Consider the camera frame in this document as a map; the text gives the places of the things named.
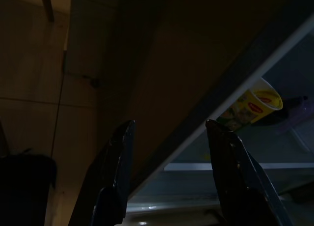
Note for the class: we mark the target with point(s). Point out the yellow cup noodle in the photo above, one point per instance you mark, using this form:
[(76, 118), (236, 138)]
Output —
[(255, 108)]

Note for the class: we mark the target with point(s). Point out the black floor mat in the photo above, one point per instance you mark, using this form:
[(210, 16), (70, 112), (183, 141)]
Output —
[(24, 191)]

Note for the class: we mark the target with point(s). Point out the silver fridge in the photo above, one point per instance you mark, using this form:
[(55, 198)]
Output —
[(269, 149)]

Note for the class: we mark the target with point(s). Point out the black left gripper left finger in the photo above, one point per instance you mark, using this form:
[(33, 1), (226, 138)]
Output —
[(115, 167)]

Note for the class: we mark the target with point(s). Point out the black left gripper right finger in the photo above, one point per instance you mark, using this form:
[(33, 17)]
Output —
[(233, 174)]

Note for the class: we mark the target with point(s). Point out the fridge door with black gasket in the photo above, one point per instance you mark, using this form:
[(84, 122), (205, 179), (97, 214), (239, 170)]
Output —
[(184, 76)]

